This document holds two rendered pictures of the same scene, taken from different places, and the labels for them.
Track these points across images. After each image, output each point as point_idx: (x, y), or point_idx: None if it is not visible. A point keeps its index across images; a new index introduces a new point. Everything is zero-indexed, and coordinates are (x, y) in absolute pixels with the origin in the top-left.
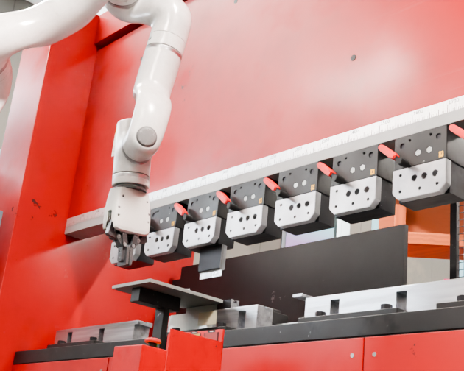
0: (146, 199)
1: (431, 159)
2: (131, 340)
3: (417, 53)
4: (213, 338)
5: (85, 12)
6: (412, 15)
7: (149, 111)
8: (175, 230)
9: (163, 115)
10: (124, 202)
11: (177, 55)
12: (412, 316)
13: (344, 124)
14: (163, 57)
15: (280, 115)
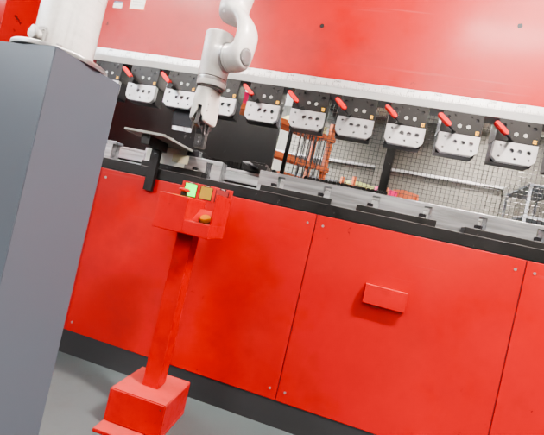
0: (219, 100)
1: (363, 117)
2: (124, 161)
3: (369, 45)
4: (224, 195)
5: None
6: (370, 16)
7: (250, 35)
8: (156, 89)
9: (256, 41)
10: (211, 101)
11: None
12: (351, 212)
13: (307, 70)
14: None
15: (257, 41)
